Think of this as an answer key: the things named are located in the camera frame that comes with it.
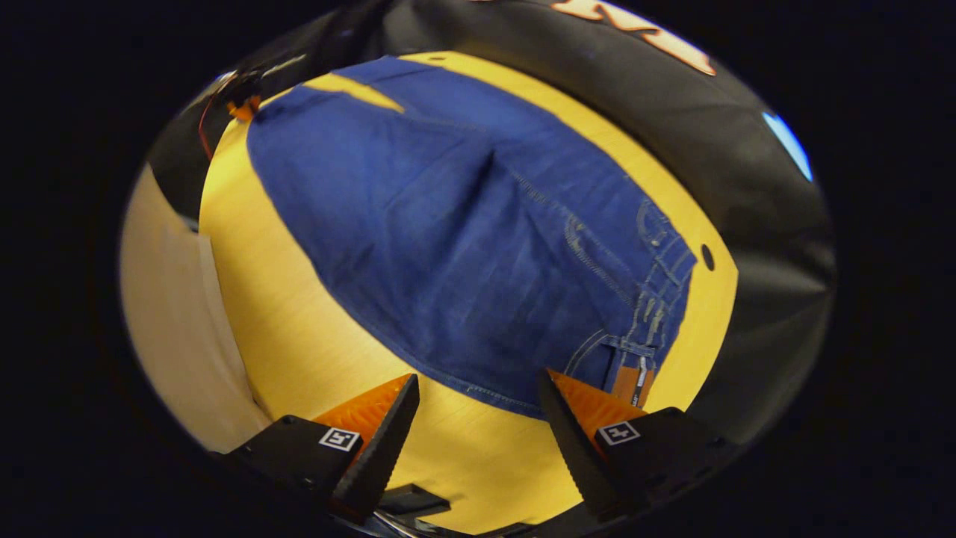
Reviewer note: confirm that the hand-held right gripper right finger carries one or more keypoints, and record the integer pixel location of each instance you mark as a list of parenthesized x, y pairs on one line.
[(579, 456)]

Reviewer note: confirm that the black backdrop cloth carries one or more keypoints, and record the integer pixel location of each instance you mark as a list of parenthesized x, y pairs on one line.
[(747, 187)]

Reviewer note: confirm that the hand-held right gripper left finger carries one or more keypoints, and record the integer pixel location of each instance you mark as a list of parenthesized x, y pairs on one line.
[(377, 456)]

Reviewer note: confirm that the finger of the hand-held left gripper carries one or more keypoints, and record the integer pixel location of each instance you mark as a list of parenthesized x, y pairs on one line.
[(243, 110)]

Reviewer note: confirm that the person's beige clothing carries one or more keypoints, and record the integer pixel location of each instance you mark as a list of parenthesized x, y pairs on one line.
[(179, 329)]

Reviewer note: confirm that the blue denim jeans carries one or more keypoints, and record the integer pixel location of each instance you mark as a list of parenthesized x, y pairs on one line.
[(463, 246)]

